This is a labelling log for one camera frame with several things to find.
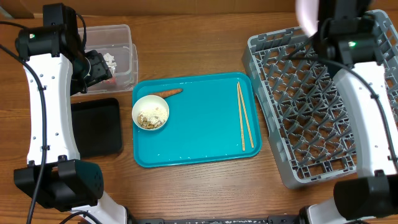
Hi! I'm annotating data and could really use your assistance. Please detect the white napkin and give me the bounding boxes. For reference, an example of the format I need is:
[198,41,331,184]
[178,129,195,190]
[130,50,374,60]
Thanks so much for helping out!
[103,53,117,74]

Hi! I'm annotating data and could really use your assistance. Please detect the red foil wrapper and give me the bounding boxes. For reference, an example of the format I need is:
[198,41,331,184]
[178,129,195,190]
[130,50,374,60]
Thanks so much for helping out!
[104,78,116,85]

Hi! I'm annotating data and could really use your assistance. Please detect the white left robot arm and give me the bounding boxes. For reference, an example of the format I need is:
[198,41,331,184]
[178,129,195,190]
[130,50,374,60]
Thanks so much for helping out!
[10,21,134,223]

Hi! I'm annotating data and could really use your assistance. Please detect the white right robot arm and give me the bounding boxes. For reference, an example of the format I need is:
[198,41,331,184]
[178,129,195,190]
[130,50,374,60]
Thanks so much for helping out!
[300,34,397,223]

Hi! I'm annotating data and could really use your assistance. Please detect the grey dishwasher rack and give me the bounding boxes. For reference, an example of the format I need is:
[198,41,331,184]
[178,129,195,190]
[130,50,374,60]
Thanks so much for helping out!
[243,10,397,189]

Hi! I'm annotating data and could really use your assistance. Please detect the clear plastic bin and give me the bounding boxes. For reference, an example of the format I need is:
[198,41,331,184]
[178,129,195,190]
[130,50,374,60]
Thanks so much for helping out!
[78,24,139,95]

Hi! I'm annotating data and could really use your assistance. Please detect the black rectangular tray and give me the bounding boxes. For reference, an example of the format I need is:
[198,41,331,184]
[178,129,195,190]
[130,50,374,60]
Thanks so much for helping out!
[71,98,123,158]

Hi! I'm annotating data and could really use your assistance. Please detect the cream bowl with food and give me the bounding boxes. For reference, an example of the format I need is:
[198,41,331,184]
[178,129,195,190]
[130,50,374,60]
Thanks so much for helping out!
[131,95,170,131]

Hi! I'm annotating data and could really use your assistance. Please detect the orange carrot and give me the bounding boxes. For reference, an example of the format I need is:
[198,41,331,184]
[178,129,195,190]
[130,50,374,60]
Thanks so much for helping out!
[150,88,183,98]

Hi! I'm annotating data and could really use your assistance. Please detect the teal plastic tray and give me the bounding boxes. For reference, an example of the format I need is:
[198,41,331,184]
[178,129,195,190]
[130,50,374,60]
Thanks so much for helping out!
[132,72,262,168]

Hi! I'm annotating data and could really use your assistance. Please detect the light wooden chopstick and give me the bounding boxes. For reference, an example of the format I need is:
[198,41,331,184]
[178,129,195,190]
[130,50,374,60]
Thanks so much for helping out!
[236,82,246,151]

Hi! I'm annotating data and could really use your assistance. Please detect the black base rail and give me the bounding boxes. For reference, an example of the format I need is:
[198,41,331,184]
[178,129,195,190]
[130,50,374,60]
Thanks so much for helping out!
[127,215,306,224]

